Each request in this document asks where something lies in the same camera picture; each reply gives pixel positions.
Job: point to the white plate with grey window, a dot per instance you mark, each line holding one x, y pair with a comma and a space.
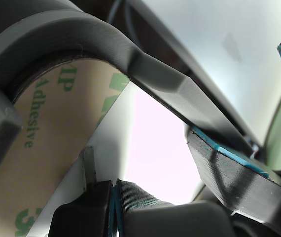
130, 148

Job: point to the grey plastic holding fixture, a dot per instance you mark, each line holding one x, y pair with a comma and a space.
56, 32

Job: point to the black textured gripper finger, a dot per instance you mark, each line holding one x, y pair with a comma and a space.
155, 217

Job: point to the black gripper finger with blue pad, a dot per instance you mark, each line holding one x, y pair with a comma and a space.
241, 187
180, 56

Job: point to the tan printed protective film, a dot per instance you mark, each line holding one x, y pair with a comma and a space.
44, 153

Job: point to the gripper finger with thin blade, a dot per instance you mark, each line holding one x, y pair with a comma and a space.
81, 217

